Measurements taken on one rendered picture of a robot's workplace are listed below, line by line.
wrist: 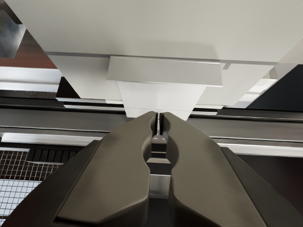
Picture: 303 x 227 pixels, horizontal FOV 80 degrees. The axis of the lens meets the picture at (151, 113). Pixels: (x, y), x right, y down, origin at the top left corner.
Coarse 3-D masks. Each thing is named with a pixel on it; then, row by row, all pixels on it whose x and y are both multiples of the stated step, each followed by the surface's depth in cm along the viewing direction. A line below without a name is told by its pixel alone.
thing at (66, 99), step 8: (64, 80) 23; (64, 88) 22; (72, 88) 22; (56, 96) 22; (64, 96) 22; (72, 96) 22; (64, 104) 24; (72, 104) 24; (80, 104) 24; (88, 104) 24; (96, 104) 24; (104, 104) 24; (112, 104) 24; (120, 104) 24; (192, 112) 24; (200, 112) 24; (208, 112) 24; (216, 112) 23
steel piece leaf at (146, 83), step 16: (112, 64) 14; (128, 64) 14; (144, 64) 14; (160, 64) 14; (176, 64) 14; (192, 64) 14; (208, 64) 14; (112, 80) 13; (128, 80) 13; (144, 80) 13; (160, 80) 13; (176, 80) 13; (192, 80) 13; (208, 80) 13; (128, 96) 20; (144, 96) 20; (160, 96) 20; (176, 96) 19; (192, 96) 19
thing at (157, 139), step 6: (156, 138) 35; (162, 138) 35; (156, 144) 40; (162, 144) 40; (156, 150) 39; (162, 150) 39; (156, 156) 40; (162, 156) 40; (150, 162) 47; (156, 162) 46; (162, 162) 45; (168, 162) 45
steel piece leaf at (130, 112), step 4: (124, 108) 23; (128, 108) 23; (132, 108) 23; (136, 108) 23; (140, 108) 23; (128, 112) 24; (132, 112) 24; (136, 112) 24; (140, 112) 24; (144, 112) 24; (160, 112) 24; (172, 112) 24; (176, 112) 23; (180, 112) 23; (184, 112) 23; (188, 112) 23; (128, 116) 26; (132, 116) 26; (136, 116) 26; (180, 116) 25; (184, 116) 25; (188, 116) 25
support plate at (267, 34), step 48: (48, 0) 10; (96, 0) 10; (144, 0) 10; (192, 0) 10; (240, 0) 10; (288, 0) 9; (48, 48) 14; (96, 48) 13; (144, 48) 13; (192, 48) 13; (240, 48) 13; (288, 48) 12; (96, 96) 21; (240, 96) 19
